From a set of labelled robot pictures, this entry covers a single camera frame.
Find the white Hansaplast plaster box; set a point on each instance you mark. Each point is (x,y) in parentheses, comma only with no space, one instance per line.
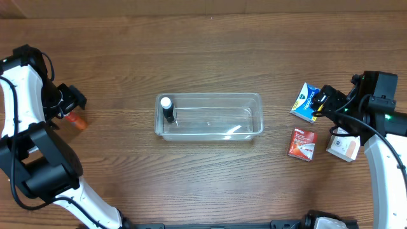
(345,148)

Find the clear plastic container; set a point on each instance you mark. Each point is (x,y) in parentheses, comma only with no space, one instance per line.
(211,117)

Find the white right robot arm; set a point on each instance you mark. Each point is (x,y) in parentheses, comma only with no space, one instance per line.
(382,133)

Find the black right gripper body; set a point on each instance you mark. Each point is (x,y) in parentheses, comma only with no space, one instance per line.
(326,100)

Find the red medicine box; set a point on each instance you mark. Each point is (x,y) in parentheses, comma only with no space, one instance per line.
(302,144)

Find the orange tube white cap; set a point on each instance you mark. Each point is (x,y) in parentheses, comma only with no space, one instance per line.
(76,120)

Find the black bottle white cap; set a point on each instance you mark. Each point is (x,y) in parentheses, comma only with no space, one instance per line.
(169,111)

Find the blue VapoDrops box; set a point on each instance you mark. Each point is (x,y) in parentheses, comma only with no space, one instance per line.
(302,106)

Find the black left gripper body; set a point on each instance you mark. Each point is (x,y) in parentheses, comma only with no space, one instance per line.
(72,99)

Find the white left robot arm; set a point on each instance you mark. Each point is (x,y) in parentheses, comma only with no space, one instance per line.
(43,169)

